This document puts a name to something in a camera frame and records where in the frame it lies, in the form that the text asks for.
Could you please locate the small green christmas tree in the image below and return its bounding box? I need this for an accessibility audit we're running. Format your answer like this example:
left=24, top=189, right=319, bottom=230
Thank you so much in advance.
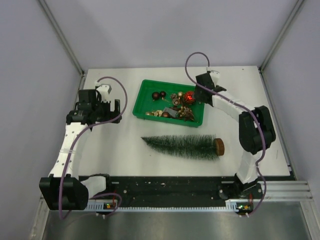
left=141, top=134, right=225, bottom=161

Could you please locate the clear battery box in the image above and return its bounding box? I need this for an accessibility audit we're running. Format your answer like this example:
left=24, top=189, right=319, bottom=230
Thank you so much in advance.
left=163, top=107, right=178, bottom=118

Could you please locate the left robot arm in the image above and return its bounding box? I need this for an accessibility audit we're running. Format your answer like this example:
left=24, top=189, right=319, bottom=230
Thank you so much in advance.
left=39, top=84, right=121, bottom=211

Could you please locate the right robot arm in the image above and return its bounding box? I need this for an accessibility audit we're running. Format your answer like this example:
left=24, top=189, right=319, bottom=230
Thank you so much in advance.
left=194, top=70, right=276, bottom=198

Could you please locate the large red glitter bauble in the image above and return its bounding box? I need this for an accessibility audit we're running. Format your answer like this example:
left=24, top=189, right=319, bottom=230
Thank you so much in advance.
left=183, top=91, right=196, bottom=105

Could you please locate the brown ribbon pine cone decoration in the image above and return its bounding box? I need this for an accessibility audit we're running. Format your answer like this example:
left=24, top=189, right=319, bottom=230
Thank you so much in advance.
left=175, top=105, right=195, bottom=122

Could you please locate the green plastic tray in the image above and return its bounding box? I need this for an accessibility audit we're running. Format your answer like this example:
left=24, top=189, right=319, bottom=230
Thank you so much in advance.
left=132, top=79, right=205, bottom=128

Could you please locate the small brown shiny bauble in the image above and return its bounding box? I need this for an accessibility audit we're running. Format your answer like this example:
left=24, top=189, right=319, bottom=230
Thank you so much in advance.
left=160, top=91, right=167, bottom=98

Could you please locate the brown bauble near front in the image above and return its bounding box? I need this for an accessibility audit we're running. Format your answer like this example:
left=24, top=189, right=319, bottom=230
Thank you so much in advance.
left=161, top=112, right=170, bottom=118

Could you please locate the large brown matte bauble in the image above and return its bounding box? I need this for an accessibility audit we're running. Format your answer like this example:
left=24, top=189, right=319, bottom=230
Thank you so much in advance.
left=151, top=91, right=161, bottom=101

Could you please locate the gold ribbed ornament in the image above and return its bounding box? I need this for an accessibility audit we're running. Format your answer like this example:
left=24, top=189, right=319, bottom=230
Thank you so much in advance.
left=152, top=110, right=163, bottom=117

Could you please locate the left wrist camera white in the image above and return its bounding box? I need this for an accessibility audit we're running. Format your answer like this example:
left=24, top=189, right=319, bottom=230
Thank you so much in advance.
left=94, top=81, right=112, bottom=103

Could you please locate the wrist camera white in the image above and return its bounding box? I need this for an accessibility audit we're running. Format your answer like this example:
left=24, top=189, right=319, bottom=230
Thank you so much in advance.
left=206, top=66, right=221, bottom=86
left=94, top=81, right=112, bottom=103

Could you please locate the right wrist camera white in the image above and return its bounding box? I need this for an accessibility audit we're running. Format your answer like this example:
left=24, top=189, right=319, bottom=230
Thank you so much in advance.
left=206, top=66, right=221, bottom=86

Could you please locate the right aluminium frame post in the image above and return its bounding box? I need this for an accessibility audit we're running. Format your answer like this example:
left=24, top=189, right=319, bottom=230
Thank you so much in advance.
left=259, top=0, right=311, bottom=73

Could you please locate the aluminium frame post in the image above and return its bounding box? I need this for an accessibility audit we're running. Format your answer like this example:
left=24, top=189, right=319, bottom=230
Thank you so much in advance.
left=259, top=0, right=311, bottom=73
left=36, top=0, right=85, bottom=76

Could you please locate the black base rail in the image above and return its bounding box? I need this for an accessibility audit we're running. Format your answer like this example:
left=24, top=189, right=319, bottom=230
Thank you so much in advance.
left=59, top=175, right=263, bottom=207

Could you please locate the left aluminium frame post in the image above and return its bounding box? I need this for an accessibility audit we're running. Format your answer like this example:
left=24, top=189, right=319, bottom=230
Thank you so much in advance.
left=36, top=0, right=85, bottom=76

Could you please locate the white cable duct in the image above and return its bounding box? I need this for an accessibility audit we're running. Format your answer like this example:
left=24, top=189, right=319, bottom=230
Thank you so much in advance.
left=86, top=198, right=253, bottom=213

